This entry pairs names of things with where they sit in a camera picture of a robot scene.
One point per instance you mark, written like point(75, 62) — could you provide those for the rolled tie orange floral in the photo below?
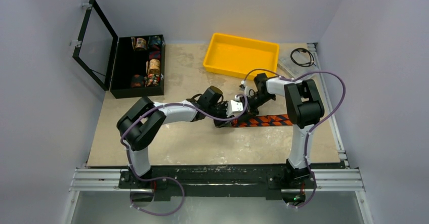
point(139, 44)

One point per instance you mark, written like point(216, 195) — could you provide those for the rolled tie beige patterned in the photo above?
point(153, 67)

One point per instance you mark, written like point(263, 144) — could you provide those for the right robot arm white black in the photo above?
point(304, 110)

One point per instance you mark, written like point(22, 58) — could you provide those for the rolled tie colourful floral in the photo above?
point(152, 80)

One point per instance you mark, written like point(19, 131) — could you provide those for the rolled tie red navy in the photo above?
point(154, 55)

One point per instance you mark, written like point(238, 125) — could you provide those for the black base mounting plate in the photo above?
point(269, 181)

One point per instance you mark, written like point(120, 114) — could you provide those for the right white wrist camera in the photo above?
point(247, 90)

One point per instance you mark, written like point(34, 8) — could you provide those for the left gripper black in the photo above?
point(219, 123)

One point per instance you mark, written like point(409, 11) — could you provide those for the rolled tie dark blue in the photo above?
point(154, 43)

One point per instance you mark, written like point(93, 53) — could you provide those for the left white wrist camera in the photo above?
point(234, 107)

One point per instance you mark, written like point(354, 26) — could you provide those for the black tie storage box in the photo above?
point(129, 63)

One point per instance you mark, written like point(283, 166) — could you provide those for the aluminium rail frame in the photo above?
point(332, 177)

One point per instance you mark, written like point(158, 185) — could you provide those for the black framed box lid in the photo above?
point(96, 45)

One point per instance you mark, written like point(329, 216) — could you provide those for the rolled tie dark red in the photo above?
point(138, 81)

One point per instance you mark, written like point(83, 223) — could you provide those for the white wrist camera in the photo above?
point(234, 107)
point(247, 90)

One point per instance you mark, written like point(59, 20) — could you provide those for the clear plastic parts box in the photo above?
point(297, 62)

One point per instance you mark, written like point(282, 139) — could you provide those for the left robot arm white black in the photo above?
point(140, 124)

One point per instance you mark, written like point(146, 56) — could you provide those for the yellow plastic tray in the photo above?
point(236, 56)

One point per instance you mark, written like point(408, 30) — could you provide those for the orange navy striped tie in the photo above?
point(264, 121)

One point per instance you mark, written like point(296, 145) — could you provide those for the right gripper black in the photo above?
point(251, 103)

